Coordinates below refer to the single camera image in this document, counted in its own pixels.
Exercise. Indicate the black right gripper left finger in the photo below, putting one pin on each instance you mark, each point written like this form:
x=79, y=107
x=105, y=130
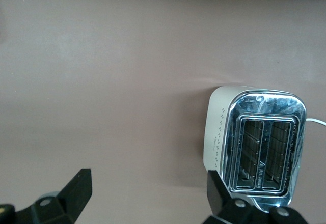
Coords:
x=74, y=196

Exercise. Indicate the brown table cover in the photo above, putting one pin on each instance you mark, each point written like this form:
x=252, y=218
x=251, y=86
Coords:
x=102, y=68

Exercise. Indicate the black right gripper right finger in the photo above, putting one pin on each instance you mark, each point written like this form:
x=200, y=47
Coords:
x=219, y=198

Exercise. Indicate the cream and chrome toaster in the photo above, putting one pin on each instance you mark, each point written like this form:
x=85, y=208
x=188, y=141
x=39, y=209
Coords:
x=219, y=132

